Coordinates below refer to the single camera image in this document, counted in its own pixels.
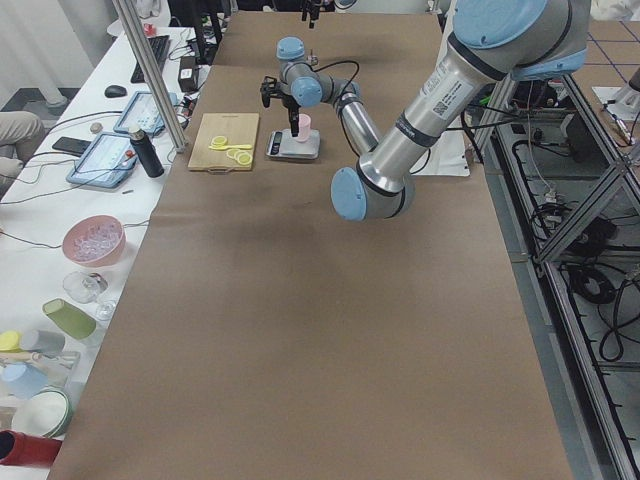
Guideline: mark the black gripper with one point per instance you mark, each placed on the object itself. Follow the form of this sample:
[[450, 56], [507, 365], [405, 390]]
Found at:
[[288, 103]]

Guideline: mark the pink plastic cup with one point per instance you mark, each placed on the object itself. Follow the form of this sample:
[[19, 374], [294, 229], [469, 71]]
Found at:
[[304, 128]]

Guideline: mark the glass sauce bottle steel spout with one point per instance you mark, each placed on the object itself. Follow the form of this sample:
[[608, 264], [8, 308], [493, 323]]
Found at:
[[312, 59]]

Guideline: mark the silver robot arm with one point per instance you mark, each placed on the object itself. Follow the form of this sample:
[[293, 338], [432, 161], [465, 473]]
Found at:
[[490, 40]]

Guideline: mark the grey digital kitchen scale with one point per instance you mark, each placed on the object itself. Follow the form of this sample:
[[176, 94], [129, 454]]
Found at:
[[283, 146]]

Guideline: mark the green plastic cup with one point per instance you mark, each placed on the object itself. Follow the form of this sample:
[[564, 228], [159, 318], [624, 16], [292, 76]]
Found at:
[[70, 319]]

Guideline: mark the grey plastic cup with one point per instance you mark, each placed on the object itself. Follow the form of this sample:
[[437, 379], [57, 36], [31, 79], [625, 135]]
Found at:
[[49, 343]]

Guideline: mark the yellow plastic cup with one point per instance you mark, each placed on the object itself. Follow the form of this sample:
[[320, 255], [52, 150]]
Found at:
[[10, 341]]

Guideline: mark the light blue cup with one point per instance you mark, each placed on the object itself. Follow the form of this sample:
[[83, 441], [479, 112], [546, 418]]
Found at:
[[24, 380]]

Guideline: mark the wooden cutting board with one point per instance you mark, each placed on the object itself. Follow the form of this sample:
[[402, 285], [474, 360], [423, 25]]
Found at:
[[239, 128]]

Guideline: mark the yellow plastic knife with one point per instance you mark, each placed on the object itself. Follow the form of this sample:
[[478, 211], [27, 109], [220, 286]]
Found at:
[[228, 147]]

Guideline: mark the lone lemon slice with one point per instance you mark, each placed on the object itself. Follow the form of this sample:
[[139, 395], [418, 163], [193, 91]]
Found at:
[[243, 158]]

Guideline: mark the black power adapter box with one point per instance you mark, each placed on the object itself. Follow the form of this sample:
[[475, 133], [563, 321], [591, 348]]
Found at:
[[188, 74]]

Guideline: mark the upper teach pendant tablet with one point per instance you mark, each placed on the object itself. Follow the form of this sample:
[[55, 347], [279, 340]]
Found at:
[[140, 110]]

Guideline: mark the teach pendant tablet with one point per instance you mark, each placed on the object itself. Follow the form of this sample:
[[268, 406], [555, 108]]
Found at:
[[140, 110], [107, 162]]

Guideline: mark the black water bottle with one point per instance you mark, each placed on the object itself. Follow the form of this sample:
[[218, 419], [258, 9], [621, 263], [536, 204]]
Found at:
[[144, 149]]

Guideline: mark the black computer mouse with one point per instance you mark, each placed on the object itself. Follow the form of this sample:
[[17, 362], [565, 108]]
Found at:
[[115, 91]]

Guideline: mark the lower teach pendant tablet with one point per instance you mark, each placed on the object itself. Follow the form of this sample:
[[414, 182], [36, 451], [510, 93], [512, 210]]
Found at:
[[107, 162]]

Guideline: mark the black smartphone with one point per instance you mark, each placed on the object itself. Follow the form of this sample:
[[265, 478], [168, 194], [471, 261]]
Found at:
[[73, 146]]

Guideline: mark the pink bowl with ice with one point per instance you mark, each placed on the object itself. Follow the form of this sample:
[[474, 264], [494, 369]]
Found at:
[[95, 241]]

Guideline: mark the wine glass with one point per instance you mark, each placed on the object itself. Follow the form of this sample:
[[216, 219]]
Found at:
[[87, 288]]

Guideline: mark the white green bowl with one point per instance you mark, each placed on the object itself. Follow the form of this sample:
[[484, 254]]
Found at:
[[47, 414]]

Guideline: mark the red cylinder container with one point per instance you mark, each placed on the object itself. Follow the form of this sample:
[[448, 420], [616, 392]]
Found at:
[[20, 449]]

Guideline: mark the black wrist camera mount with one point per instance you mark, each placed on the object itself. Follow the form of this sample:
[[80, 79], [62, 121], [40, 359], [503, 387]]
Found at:
[[270, 89]]

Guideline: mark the white camera pillar base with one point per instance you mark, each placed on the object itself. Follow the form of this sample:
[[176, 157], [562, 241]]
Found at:
[[448, 156]]

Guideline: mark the aluminium frame post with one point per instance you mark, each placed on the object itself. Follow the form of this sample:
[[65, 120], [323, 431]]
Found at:
[[143, 54]]

